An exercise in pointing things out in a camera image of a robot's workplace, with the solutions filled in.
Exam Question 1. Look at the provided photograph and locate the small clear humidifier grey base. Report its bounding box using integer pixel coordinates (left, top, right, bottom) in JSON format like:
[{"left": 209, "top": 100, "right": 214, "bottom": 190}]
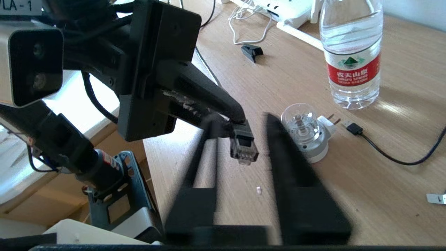
[{"left": 280, "top": 103, "right": 341, "bottom": 164}]

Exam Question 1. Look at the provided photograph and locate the black usb cable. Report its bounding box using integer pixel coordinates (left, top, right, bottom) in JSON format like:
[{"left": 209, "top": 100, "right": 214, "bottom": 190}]
[{"left": 341, "top": 120, "right": 446, "bottom": 166}]

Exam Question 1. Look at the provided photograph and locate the white wifi router with antennas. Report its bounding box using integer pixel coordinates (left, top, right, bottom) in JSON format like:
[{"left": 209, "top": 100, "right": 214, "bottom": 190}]
[{"left": 230, "top": 0, "right": 326, "bottom": 51}]

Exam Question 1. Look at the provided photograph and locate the grey white robot torso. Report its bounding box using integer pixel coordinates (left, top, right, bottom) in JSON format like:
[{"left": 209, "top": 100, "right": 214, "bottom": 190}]
[{"left": 42, "top": 150, "right": 164, "bottom": 244}]

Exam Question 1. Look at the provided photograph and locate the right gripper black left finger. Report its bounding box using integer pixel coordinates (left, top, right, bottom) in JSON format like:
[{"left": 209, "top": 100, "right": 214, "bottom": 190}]
[{"left": 164, "top": 120, "right": 218, "bottom": 244}]

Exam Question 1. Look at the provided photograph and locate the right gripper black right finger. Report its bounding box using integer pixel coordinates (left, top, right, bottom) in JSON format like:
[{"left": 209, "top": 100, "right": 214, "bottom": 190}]
[{"left": 265, "top": 113, "right": 352, "bottom": 244}]

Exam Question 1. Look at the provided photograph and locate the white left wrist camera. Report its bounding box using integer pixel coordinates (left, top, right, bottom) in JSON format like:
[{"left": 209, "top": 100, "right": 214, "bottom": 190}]
[{"left": 0, "top": 0, "right": 64, "bottom": 108}]

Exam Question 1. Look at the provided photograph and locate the small black plastic box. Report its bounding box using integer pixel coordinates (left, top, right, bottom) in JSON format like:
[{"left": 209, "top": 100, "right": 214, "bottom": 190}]
[{"left": 241, "top": 44, "right": 264, "bottom": 63}]

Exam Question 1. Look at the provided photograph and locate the water bottle with red cap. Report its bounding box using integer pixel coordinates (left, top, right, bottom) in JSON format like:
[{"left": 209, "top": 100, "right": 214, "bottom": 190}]
[{"left": 320, "top": 0, "right": 384, "bottom": 110}]

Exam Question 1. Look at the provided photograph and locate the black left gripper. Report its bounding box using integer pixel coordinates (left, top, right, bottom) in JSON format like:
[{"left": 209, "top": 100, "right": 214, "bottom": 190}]
[{"left": 117, "top": 0, "right": 246, "bottom": 142}]

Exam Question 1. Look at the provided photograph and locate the thin white adapter cable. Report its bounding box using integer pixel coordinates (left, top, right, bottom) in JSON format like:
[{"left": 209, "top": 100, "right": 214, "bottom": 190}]
[{"left": 228, "top": 0, "right": 274, "bottom": 45}]

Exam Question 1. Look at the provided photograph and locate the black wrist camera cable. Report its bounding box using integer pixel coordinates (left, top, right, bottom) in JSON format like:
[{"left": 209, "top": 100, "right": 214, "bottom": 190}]
[{"left": 42, "top": 0, "right": 140, "bottom": 124}]

